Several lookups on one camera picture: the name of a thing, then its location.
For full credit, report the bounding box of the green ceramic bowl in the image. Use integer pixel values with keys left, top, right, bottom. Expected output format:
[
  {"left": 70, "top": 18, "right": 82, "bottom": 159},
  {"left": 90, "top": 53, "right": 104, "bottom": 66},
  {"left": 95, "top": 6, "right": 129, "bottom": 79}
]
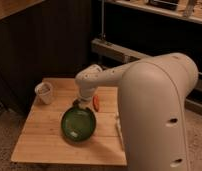
[{"left": 61, "top": 107, "right": 96, "bottom": 142}]

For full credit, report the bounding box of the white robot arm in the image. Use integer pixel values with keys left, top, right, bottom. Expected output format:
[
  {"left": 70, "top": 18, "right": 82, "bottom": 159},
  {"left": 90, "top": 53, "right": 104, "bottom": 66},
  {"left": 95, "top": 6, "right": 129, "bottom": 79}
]
[{"left": 75, "top": 53, "right": 198, "bottom": 171}]

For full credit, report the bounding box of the orange carrot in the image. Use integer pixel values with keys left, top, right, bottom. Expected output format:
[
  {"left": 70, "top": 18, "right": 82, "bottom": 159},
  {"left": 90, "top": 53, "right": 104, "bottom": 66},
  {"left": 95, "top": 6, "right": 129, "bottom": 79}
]
[{"left": 93, "top": 95, "right": 100, "bottom": 112}]

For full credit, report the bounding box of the white paper cup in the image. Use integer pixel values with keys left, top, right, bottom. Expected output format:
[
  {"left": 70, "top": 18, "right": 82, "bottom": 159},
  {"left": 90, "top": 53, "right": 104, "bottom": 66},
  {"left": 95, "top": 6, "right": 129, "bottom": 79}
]
[{"left": 35, "top": 82, "right": 53, "bottom": 105}]

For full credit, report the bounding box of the white plastic bottle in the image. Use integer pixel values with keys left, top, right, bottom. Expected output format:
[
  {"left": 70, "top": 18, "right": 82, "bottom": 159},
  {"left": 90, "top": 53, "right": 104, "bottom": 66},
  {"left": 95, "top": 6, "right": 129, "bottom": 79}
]
[{"left": 115, "top": 113, "right": 124, "bottom": 151}]

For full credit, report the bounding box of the wooden upper shelf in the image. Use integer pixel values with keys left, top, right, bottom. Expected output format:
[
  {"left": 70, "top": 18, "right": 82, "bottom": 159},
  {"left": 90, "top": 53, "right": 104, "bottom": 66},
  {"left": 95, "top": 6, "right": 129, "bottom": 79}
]
[{"left": 106, "top": 0, "right": 202, "bottom": 25}]

